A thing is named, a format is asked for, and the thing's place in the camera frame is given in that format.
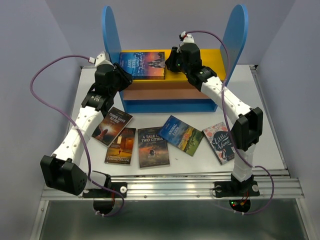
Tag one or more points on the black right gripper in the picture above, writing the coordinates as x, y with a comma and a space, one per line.
169, 63

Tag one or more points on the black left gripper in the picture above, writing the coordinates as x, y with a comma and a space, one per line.
124, 76

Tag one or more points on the Jane Eyre book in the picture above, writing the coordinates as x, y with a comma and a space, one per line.
143, 65

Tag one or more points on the A Tale of Two Cities book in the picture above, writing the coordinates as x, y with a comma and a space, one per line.
152, 148

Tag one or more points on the Animal Farm book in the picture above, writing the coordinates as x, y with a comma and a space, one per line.
181, 135

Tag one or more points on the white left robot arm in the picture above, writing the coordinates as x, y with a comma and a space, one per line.
61, 170

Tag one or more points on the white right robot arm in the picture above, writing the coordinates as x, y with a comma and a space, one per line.
247, 122

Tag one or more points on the blue yellow wooden bookshelf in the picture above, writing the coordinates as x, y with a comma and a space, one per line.
172, 93

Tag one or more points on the Three Days to See book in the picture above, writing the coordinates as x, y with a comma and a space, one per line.
111, 126

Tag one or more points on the orange Leonard Tolane book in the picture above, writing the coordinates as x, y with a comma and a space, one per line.
120, 151

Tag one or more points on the Little Women book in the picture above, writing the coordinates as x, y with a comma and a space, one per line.
218, 138

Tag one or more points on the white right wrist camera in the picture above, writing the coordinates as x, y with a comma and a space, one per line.
186, 38

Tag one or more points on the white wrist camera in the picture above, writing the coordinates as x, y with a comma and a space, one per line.
102, 59
186, 38

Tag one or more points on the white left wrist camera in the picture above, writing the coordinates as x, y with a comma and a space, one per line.
102, 59

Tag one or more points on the aluminium mounting rail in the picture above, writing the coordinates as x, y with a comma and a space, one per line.
199, 186

